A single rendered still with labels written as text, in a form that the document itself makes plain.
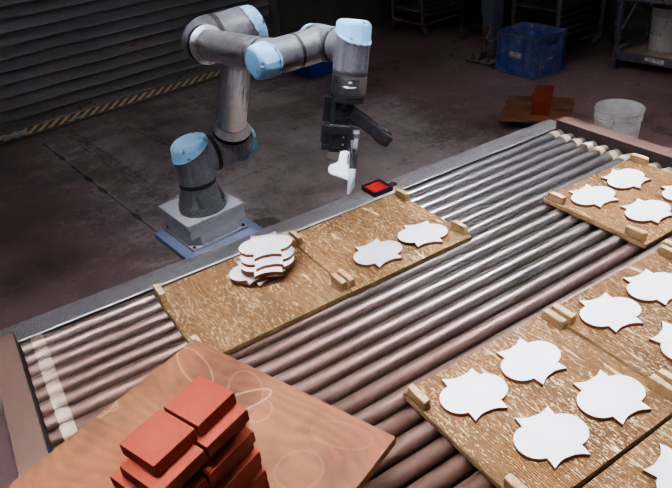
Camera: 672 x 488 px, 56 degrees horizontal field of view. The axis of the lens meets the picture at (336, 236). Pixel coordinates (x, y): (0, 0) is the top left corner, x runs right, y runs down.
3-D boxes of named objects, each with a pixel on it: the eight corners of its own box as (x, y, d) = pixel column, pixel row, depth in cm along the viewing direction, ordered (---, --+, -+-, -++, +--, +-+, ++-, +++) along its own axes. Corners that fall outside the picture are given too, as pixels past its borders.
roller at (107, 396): (48, 427, 138) (40, 411, 135) (622, 163, 219) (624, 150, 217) (52, 441, 134) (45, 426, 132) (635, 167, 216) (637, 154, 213)
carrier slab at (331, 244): (287, 241, 187) (286, 236, 186) (396, 196, 204) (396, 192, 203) (352, 296, 161) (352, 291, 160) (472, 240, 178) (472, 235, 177)
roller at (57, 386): (39, 400, 145) (32, 385, 143) (598, 154, 227) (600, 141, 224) (43, 413, 142) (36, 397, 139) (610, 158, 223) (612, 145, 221)
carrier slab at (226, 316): (153, 295, 169) (152, 290, 168) (285, 241, 187) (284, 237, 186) (204, 366, 143) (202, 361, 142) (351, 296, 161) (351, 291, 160)
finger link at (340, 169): (326, 193, 134) (328, 152, 137) (353, 195, 135) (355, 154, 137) (327, 188, 131) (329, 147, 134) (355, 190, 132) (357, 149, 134)
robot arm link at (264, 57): (158, 22, 159) (257, 36, 123) (197, 13, 164) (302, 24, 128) (170, 68, 165) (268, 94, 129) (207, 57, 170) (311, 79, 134)
